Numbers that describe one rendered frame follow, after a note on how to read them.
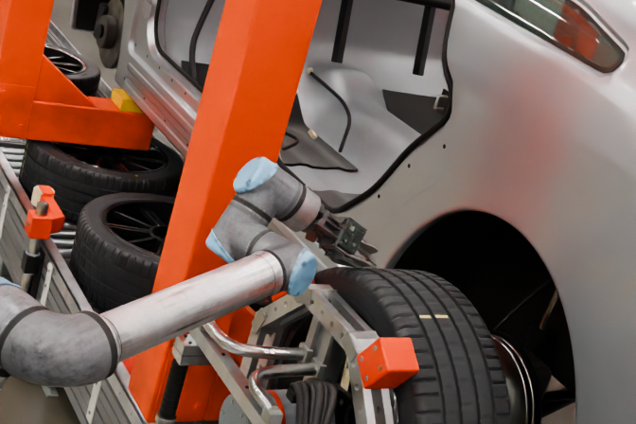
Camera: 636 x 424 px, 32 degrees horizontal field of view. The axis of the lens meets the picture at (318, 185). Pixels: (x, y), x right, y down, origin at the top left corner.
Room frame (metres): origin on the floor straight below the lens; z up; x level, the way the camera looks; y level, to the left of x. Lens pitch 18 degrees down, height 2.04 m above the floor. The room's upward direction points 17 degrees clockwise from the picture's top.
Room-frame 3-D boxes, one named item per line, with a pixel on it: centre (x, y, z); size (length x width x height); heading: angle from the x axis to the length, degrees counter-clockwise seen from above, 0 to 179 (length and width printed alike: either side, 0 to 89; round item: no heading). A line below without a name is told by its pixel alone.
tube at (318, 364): (1.91, -0.07, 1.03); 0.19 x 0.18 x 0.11; 123
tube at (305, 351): (2.07, 0.04, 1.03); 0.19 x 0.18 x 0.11; 123
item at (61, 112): (4.31, 0.98, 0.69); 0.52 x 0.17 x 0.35; 123
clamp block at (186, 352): (2.09, 0.15, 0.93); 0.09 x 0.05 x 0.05; 123
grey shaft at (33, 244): (3.48, 0.88, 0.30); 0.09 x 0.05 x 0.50; 33
